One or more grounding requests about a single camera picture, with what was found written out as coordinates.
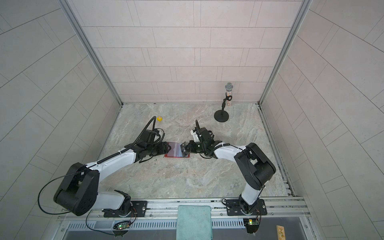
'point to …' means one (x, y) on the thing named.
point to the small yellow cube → (159, 118)
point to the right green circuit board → (252, 225)
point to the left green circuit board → (123, 225)
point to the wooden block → (280, 232)
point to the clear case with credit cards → (180, 151)
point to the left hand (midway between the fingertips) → (172, 146)
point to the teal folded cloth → (194, 222)
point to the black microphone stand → (222, 116)
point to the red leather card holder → (176, 151)
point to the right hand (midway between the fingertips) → (184, 149)
